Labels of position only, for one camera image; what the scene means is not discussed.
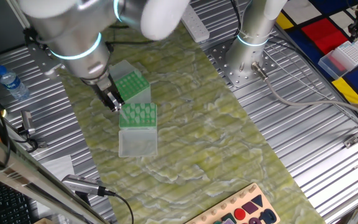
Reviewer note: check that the black keyboard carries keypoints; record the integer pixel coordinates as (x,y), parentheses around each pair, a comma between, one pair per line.
(5,205)

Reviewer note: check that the white power strip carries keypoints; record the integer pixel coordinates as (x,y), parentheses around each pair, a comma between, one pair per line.
(199,31)

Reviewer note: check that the purple square puzzle piece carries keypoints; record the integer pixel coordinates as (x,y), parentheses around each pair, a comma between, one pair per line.
(250,208)

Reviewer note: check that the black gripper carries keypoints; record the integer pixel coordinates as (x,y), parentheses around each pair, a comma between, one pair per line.
(104,91)

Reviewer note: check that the green marble pattern mat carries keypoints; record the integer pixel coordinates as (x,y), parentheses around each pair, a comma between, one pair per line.
(197,140)

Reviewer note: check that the aluminium frame beam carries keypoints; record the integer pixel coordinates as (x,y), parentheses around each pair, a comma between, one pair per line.
(17,169)

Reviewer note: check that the blue rounded puzzle piece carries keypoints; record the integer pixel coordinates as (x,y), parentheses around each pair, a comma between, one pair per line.
(262,214)

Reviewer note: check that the wooden shape puzzle board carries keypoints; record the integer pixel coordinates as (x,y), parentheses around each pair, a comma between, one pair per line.
(270,206)

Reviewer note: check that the clear box white tip rack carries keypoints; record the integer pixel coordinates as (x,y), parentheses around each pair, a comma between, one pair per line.
(350,54)

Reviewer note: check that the clear tip box green rack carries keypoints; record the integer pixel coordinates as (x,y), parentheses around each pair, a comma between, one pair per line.
(137,143)
(138,95)

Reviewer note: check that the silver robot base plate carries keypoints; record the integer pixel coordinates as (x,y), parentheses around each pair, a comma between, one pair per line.
(233,79)

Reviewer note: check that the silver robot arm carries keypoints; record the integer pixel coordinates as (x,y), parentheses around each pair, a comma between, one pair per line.
(73,37)

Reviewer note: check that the small brown cardboard box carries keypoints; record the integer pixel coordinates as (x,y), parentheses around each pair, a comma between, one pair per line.
(43,221)

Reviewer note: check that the red circle puzzle piece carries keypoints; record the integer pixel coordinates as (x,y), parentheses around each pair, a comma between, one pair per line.
(240,214)

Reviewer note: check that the lilac puzzle piece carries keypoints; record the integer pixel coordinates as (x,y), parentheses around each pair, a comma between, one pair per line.
(229,222)

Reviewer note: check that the slanted aluminium pole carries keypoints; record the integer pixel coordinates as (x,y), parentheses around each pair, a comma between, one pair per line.
(15,11)

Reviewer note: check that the magenta round puzzle piece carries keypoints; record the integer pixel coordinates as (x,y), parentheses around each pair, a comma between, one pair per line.
(255,221)

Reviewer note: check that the teal puzzle piece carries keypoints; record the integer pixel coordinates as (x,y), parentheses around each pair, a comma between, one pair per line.
(228,217)

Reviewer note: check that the colour block patterned mat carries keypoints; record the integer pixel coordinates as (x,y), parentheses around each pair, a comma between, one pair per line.
(325,37)

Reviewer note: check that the silver depth camera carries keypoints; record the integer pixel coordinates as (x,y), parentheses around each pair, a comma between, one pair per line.
(81,184)

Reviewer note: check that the silver camera on black clamp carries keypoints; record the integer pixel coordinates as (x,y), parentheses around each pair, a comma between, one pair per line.
(27,121)

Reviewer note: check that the clear water bottle blue cap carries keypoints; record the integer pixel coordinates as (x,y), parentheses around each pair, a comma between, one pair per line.
(12,84)

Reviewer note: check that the white paper sheet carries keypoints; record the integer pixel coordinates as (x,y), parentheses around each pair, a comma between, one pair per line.
(59,168)

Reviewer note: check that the navy triangle puzzle piece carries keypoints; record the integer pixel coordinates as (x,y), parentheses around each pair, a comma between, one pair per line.
(258,200)

